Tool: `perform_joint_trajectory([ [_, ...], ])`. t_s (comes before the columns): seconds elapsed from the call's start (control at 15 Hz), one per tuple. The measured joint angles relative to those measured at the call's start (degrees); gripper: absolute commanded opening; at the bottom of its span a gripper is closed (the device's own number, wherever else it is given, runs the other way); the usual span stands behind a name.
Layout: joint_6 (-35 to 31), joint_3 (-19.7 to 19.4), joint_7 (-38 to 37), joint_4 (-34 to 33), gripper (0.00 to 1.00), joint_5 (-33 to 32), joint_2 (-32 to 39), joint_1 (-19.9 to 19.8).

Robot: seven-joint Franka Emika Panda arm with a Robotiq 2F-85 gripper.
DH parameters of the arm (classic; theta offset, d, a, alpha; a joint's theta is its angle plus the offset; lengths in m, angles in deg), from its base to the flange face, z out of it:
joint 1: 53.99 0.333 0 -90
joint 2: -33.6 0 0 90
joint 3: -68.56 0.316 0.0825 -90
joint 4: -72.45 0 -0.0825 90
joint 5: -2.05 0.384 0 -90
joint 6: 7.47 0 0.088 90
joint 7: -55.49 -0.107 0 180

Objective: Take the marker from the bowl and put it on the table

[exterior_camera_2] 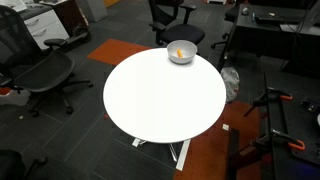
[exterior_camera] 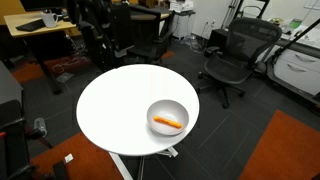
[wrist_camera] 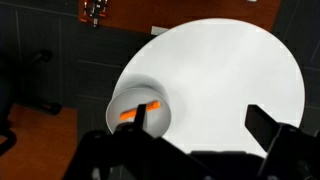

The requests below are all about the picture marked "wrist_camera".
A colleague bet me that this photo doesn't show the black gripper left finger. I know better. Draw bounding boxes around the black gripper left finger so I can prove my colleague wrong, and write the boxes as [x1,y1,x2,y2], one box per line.
[134,104,147,128]

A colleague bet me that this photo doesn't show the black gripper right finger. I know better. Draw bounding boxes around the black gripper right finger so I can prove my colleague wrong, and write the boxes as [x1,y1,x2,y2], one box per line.
[245,104,280,152]

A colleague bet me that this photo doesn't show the orange highlighter marker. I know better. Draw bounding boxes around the orange highlighter marker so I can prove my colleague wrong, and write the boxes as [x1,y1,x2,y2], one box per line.
[119,101,161,121]

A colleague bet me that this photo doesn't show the white bowl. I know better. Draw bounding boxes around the white bowl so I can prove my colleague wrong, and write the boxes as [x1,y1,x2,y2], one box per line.
[106,75,172,137]

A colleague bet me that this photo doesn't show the white tag on floor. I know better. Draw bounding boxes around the white tag on floor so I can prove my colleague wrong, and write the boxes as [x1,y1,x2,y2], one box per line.
[151,26,167,35]

